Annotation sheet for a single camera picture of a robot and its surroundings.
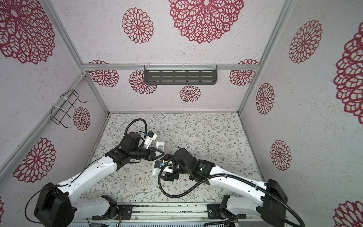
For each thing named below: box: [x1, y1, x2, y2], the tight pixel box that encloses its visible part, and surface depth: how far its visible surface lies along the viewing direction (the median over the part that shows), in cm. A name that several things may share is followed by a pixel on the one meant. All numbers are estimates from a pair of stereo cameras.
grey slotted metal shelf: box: [143, 64, 218, 86], surface depth 96 cm
